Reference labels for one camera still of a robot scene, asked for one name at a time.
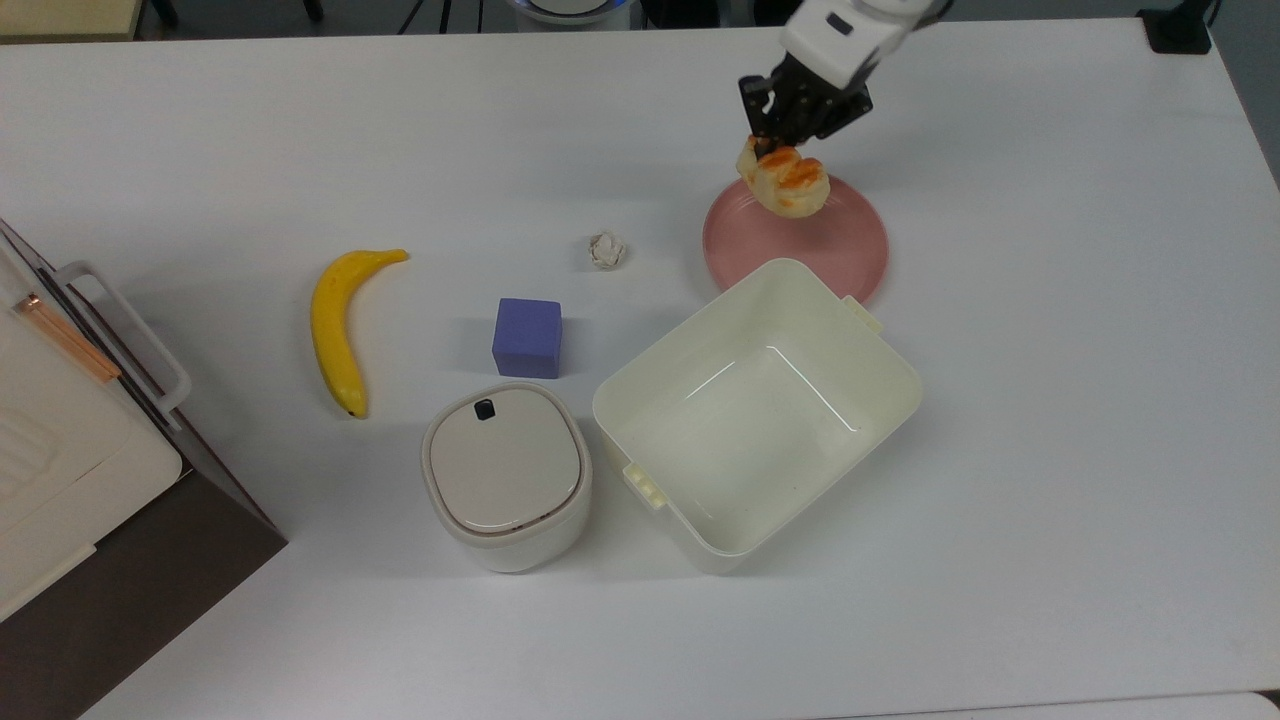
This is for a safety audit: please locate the white oven with handle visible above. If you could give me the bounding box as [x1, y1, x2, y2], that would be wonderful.
[0, 218, 288, 720]

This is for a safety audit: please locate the white lidded rice cooker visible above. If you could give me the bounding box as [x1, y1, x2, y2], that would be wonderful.
[420, 382, 594, 574]

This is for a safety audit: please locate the black table clamp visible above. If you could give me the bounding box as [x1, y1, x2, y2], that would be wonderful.
[1137, 0, 1217, 55]

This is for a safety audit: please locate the yellow wooden table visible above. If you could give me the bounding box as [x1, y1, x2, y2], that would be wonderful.
[0, 0, 143, 43]

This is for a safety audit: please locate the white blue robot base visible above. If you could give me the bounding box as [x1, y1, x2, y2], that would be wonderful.
[506, 0, 635, 27]

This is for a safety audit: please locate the yellow banana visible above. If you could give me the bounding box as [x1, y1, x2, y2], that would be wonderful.
[310, 249, 411, 420]

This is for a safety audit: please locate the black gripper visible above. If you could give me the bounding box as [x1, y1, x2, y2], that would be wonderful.
[738, 52, 874, 163]

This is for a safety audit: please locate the orange glazed bread loaf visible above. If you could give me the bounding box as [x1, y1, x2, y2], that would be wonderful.
[736, 135, 832, 219]

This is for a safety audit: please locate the pink round plate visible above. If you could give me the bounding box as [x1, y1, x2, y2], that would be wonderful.
[702, 174, 890, 306]

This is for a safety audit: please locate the cream plastic square bin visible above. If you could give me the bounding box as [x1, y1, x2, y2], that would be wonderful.
[592, 258, 923, 576]

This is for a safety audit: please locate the purple foam cube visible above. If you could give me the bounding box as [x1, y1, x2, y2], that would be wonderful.
[491, 298, 563, 380]

